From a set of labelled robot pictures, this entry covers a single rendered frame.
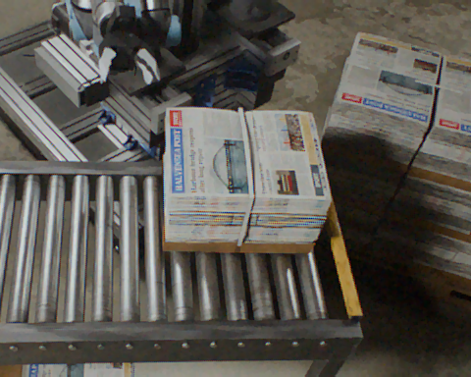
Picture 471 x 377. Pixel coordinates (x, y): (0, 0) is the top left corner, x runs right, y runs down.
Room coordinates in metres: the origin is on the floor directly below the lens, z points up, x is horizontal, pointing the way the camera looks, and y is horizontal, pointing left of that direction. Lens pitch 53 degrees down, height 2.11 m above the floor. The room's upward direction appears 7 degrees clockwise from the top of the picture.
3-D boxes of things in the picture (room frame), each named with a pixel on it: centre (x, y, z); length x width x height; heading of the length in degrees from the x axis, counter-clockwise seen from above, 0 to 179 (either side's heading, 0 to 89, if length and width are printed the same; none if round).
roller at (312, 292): (0.98, -0.34, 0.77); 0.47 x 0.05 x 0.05; 8
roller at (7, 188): (0.87, 0.43, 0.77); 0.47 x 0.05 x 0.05; 8
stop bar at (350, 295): (0.98, -0.42, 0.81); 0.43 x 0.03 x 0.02; 8
